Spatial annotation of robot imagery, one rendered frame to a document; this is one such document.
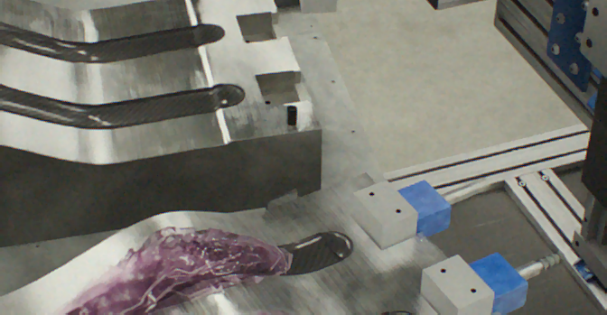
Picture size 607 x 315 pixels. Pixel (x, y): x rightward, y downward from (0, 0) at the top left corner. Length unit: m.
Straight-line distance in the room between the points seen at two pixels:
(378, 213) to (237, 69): 0.24
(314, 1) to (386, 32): 1.61
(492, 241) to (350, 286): 1.01
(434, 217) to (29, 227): 0.37
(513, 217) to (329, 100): 0.81
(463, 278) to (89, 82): 0.43
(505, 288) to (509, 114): 1.63
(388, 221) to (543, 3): 0.56
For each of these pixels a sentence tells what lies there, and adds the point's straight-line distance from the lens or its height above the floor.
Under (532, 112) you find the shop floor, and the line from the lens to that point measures 2.61.
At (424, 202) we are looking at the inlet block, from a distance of 1.05.
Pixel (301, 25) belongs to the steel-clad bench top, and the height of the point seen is 0.80.
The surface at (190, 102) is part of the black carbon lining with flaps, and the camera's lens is 1.14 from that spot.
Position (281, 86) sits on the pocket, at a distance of 1.18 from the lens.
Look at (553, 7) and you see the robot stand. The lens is 1.47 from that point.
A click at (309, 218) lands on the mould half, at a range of 1.05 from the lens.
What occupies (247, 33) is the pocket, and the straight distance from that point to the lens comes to 1.27.
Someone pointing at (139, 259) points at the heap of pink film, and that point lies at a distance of 0.93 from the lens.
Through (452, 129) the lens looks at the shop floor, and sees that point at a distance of 2.54.
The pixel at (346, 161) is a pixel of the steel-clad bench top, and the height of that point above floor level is 0.80.
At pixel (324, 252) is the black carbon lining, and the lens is 1.03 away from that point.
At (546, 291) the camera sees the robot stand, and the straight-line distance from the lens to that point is 1.92.
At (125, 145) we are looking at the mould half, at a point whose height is 0.88.
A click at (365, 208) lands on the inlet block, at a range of 1.03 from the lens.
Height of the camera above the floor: 1.57
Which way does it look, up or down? 39 degrees down
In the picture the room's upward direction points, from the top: straight up
